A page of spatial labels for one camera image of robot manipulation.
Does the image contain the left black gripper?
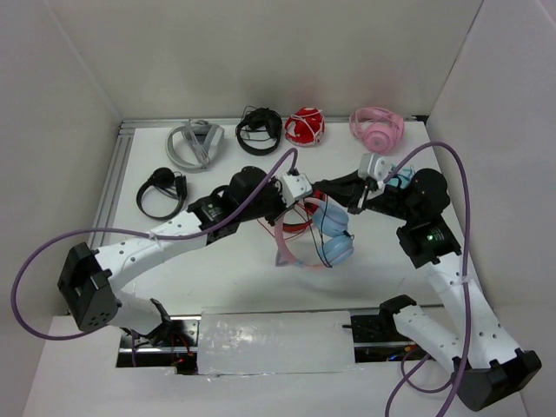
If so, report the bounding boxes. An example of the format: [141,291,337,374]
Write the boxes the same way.
[238,175,299,227]

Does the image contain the small black headphones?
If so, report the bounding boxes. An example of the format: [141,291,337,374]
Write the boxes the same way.
[136,167,189,222]

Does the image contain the black headphones with cable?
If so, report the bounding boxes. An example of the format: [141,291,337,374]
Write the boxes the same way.
[235,105,283,156]

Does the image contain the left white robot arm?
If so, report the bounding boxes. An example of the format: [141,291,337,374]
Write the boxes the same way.
[58,167,296,347]

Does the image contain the teal cat-ear headphones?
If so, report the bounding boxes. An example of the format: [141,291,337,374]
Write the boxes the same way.
[387,165,415,189]

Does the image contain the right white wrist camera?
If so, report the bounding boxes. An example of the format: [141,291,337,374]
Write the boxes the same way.
[357,153,391,182]

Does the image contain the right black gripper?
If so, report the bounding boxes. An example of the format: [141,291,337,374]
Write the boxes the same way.
[314,168,417,221]

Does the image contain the red black headphones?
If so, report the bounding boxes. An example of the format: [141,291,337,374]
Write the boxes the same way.
[255,190,327,235]

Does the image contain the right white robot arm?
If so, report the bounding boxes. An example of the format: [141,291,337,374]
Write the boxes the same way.
[313,169,541,412]

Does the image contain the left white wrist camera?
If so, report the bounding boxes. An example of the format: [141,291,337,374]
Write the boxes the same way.
[279,173,313,208]

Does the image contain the shiny foil-covered plate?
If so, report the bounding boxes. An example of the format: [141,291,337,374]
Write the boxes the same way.
[197,311,355,375]

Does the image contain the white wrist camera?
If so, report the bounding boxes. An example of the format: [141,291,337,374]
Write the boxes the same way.
[357,153,391,182]
[279,173,313,208]

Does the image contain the blue pink cat-ear headphones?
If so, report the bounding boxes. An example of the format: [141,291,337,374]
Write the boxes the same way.
[274,197,354,270]

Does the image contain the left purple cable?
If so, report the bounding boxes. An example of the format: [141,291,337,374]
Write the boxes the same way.
[10,148,301,368]

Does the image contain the red white headphones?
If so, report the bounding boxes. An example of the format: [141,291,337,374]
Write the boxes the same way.
[284,107,325,147]

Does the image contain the grey white headphones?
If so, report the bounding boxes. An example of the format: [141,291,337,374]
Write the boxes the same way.
[165,119,225,172]

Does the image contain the purple cable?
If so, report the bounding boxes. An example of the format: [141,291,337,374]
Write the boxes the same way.
[10,148,301,368]
[384,141,474,417]

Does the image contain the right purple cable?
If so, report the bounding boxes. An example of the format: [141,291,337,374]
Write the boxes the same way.
[384,141,474,417]

